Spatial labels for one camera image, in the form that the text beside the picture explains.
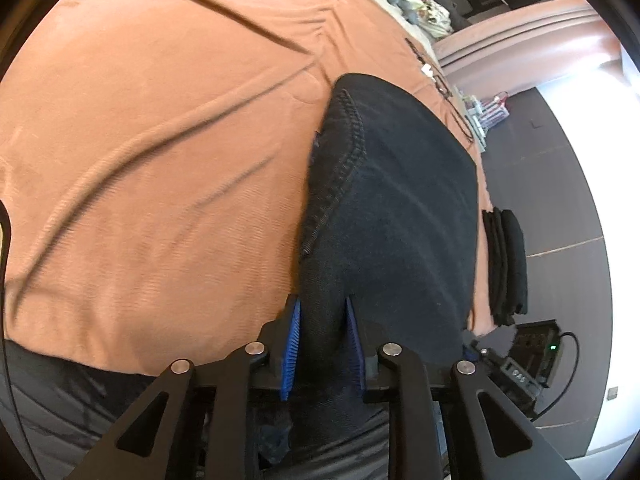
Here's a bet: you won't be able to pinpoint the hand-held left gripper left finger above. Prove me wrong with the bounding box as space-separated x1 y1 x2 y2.
65 295 302 480

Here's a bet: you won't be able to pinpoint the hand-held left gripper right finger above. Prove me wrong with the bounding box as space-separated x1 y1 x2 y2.
344 296 581 480

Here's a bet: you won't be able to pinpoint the black pants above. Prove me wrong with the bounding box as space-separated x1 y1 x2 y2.
260 72 481 480

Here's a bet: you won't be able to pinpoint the black electronic device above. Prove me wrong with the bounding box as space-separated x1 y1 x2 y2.
480 347 546 403

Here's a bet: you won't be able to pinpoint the stack of folded black clothes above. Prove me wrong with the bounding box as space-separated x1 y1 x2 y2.
481 207 530 326

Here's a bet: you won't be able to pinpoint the black box with green light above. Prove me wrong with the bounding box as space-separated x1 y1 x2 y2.
512 319 563 376

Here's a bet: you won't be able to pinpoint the orange duvet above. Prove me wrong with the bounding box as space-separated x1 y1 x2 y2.
0 0 496 378

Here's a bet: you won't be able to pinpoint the white nightstand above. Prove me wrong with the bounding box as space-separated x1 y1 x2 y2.
452 87 511 151

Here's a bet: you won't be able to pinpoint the pink rack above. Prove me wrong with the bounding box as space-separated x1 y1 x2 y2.
482 91 511 128

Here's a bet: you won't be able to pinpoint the floral pillow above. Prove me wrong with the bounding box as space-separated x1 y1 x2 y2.
407 0 453 38

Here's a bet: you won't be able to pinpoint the pink curtain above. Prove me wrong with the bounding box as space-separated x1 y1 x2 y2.
432 0 623 98

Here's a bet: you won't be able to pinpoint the black power cable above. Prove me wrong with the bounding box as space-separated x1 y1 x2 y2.
530 331 581 421

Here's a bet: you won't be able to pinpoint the black cable with glasses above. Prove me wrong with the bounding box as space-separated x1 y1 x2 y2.
405 37 476 143

